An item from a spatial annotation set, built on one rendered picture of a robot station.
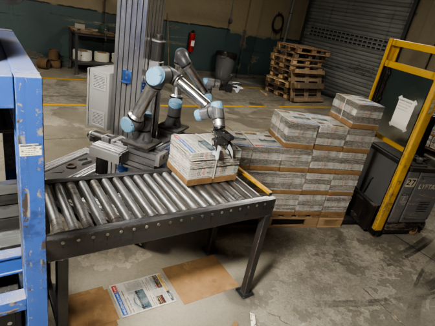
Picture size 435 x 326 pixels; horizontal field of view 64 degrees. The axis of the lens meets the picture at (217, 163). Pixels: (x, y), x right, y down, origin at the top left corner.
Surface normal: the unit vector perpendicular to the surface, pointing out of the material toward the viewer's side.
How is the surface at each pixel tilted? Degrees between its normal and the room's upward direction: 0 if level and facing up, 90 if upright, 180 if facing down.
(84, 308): 0
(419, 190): 90
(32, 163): 90
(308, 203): 90
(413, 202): 90
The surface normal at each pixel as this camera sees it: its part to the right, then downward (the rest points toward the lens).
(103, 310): 0.18, -0.90
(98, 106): -0.36, 0.32
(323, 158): 0.26, 0.43
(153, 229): 0.52, 0.43
